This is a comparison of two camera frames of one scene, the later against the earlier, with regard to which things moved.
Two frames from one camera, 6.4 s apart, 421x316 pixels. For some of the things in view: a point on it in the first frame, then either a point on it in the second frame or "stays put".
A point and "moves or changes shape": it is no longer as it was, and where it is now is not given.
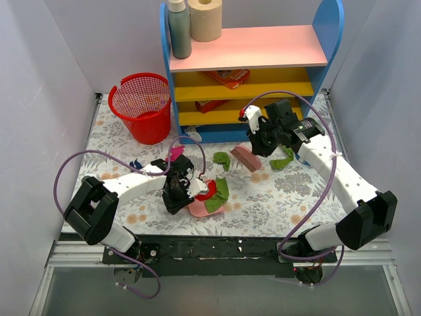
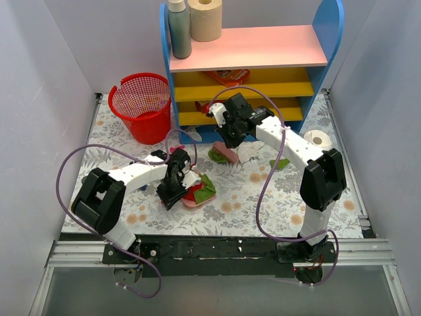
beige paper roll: (206, 20) stays put
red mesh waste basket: (143, 101) stays put
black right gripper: (258, 145) to (232, 137)
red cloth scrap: (212, 189) to (189, 194)
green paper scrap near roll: (278, 164) stays put
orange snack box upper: (231, 78) stays put
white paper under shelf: (193, 132) stays put
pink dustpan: (197, 208) moves or changes shape
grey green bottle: (179, 25) stays put
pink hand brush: (251, 161) to (228, 153)
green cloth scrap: (221, 197) to (205, 193)
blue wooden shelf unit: (250, 66) stays put
